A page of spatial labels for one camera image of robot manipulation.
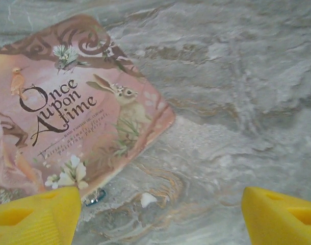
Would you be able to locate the pink illustrated storybook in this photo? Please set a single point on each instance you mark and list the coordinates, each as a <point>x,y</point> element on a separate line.
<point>76,114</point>

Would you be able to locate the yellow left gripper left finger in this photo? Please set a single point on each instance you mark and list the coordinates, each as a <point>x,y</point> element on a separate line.
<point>30,219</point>

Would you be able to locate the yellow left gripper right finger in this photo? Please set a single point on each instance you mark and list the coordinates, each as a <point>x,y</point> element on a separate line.
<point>280,219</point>

